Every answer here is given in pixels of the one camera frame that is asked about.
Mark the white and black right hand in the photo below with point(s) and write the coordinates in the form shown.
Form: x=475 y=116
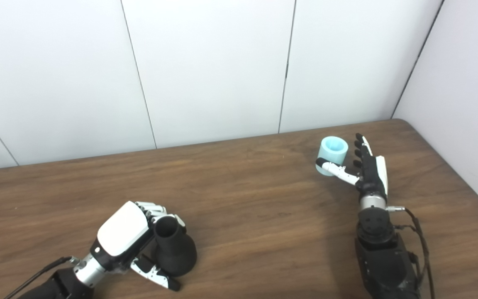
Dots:
x=371 y=176

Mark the white and black left hand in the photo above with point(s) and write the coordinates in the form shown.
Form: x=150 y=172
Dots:
x=123 y=230

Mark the black nozzle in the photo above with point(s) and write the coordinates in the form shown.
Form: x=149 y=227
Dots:
x=176 y=253

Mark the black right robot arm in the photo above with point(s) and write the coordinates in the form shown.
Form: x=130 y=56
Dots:
x=382 y=257

